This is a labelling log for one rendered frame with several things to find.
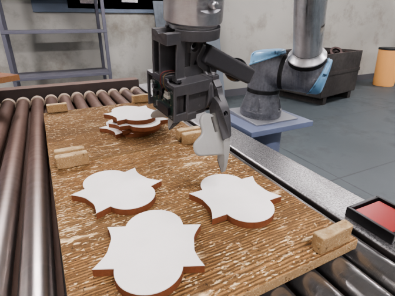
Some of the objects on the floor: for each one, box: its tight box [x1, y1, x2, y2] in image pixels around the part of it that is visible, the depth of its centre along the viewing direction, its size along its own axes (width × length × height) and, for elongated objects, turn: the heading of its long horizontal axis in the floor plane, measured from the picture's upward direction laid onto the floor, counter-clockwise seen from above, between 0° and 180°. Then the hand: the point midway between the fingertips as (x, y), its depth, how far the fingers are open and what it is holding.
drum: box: [372, 47, 395, 87], centre depth 580 cm, size 45×45×72 cm
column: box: [230, 109, 313, 153], centre depth 129 cm, size 38×38×87 cm
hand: (197, 147), depth 50 cm, fingers open, 14 cm apart
